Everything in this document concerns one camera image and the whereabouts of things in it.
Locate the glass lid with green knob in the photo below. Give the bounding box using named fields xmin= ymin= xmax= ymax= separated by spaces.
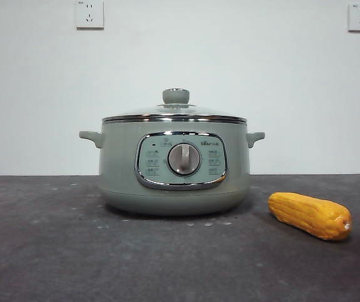
xmin=101 ymin=88 xmax=249 ymax=123

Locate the yellow corn cob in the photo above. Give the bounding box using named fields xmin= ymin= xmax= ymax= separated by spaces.
xmin=267 ymin=192 xmax=352 ymax=242

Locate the pale green electric pot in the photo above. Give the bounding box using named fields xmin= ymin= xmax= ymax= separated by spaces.
xmin=79 ymin=118 xmax=266 ymax=216

